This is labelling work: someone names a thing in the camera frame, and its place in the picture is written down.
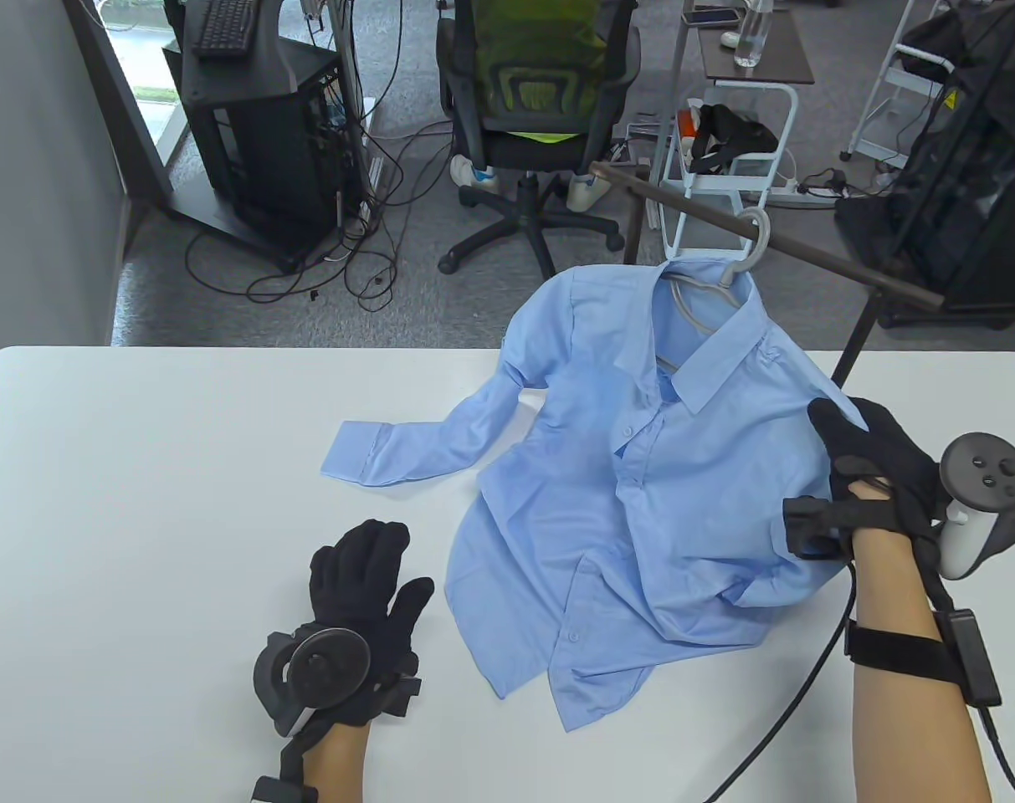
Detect person's right hand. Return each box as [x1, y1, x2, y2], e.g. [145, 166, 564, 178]
[808, 397, 951, 538]

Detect grey handheld controller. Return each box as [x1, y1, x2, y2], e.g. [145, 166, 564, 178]
[254, 626, 370, 737]
[938, 432, 1015, 580]

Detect dark brown clothes rack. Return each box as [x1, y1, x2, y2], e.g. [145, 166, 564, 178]
[589, 161, 947, 390]

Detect black computer stand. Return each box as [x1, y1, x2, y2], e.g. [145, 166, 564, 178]
[162, 0, 366, 273]

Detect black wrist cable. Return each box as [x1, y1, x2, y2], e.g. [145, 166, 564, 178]
[700, 562, 859, 803]

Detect person's left hand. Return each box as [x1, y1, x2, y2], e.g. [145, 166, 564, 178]
[306, 519, 435, 735]

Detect clear water bottle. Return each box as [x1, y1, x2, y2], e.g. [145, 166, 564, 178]
[733, 0, 774, 68]

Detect grey plastic hanger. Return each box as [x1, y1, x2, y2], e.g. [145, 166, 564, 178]
[654, 207, 772, 373]

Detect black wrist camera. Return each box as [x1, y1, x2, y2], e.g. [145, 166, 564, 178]
[783, 495, 853, 560]
[380, 676, 424, 719]

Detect white metal step frame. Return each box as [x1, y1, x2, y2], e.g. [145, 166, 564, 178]
[840, 0, 956, 168]

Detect black office chair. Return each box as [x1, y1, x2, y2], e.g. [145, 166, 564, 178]
[436, 0, 642, 281]

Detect white rolling cart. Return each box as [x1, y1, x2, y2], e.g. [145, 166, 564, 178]
[658, 81, 799, 260]

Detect black forearm strap box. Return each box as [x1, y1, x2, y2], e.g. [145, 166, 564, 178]
[846, 609, 1003, 708]
[252, 776, 317, 803]

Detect person's left forearm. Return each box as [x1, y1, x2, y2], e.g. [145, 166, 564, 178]
[302, 724, 372, 803]

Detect black keyboard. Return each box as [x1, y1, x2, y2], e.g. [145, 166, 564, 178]
[191, 0, 257, 59]

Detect black floor cables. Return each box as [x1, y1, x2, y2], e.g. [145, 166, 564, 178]
[185, 125, 408, 315]

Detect person's right forearm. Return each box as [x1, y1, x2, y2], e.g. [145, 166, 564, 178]
[850, 527, 993, 803]

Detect dark window frame post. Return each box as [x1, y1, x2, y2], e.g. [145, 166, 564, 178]
[64, 0, 173, 199]

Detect light blue long-sleeve shirt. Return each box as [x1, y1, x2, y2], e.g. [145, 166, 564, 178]
[320, 255, 869, 733]

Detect white power strip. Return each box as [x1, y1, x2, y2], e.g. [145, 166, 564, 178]
[758, 174, 840, 207]

